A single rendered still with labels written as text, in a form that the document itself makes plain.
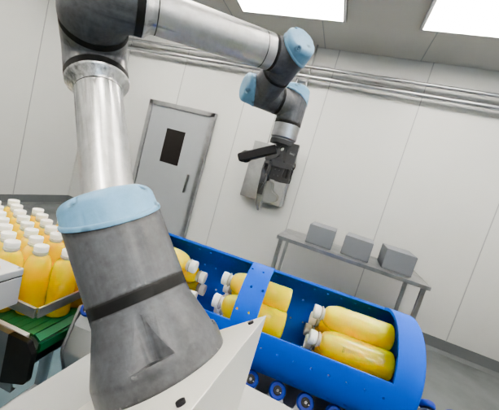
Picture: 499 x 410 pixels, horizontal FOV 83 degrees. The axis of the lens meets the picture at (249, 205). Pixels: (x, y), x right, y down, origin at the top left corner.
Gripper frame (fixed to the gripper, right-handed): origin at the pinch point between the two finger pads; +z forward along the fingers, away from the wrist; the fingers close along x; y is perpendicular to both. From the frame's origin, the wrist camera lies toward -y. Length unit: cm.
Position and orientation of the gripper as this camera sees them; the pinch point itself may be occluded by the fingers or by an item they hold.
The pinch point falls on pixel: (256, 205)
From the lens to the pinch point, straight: 83.1
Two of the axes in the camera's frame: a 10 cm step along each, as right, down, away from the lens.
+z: -2.7, 9.6, 1.1
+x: 2.1, -0.5, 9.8
